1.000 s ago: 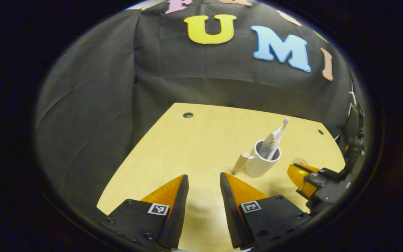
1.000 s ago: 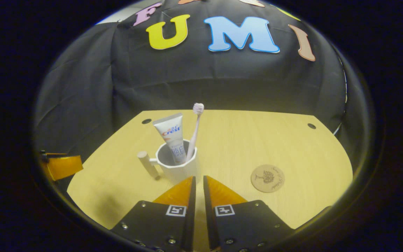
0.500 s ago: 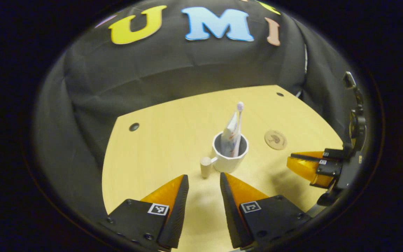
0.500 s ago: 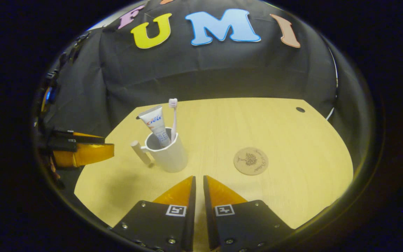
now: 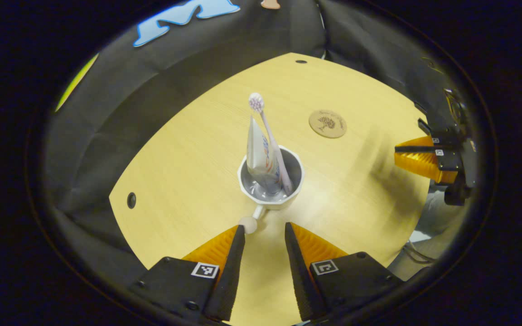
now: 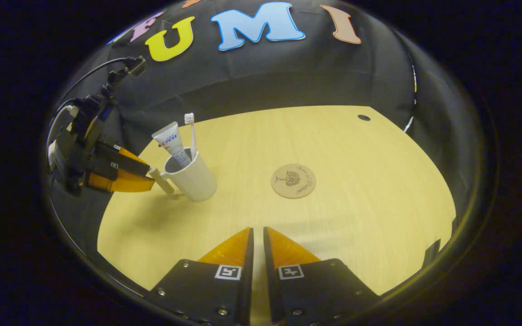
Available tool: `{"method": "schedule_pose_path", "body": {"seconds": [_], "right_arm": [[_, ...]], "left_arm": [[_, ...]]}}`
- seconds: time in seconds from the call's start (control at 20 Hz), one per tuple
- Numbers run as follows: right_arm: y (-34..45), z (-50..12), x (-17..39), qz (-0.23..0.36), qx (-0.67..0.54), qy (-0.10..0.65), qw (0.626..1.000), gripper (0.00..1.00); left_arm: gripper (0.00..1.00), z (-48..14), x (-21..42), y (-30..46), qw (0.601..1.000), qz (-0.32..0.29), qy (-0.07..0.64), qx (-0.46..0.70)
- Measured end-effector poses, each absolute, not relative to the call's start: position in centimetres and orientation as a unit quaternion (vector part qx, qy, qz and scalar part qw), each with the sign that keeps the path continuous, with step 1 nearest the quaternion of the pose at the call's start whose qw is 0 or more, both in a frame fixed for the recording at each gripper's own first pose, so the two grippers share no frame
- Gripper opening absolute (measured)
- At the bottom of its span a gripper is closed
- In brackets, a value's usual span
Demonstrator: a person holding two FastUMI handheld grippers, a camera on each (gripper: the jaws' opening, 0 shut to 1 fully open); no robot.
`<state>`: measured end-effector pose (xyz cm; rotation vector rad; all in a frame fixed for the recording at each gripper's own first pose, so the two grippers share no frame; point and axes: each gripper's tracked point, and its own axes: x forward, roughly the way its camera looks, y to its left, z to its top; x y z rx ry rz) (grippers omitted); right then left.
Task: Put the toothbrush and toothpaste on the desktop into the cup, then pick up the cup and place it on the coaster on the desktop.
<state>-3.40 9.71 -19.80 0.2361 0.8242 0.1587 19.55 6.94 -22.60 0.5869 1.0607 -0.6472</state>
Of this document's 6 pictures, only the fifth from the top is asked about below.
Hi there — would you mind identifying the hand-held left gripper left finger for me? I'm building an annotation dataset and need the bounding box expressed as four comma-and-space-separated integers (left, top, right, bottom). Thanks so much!
127, 225, 247, 323

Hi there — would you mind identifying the white cup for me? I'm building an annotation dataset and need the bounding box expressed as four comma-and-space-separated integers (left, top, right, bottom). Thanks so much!
237, 145, 305, 235

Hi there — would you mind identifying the white toothpaste tube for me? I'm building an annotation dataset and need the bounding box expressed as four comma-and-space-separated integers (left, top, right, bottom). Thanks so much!
246, 115, 284, 200

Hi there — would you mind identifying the round wooden coaster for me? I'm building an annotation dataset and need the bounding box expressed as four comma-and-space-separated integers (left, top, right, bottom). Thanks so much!
309, 110, 348, 139

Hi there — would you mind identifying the wooden desktop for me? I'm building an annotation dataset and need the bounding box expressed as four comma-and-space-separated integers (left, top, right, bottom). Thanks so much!
109, 52, 431, 326

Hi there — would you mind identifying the white cable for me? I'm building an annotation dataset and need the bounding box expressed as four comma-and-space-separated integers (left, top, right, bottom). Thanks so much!
318, 0, 328, 59

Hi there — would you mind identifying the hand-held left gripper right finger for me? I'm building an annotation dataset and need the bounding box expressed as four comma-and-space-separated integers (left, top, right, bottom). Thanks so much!
285, 222, 404, 322

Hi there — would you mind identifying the pink toothbrush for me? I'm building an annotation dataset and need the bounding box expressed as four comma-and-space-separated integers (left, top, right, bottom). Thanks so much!
248, 92, 293, 196

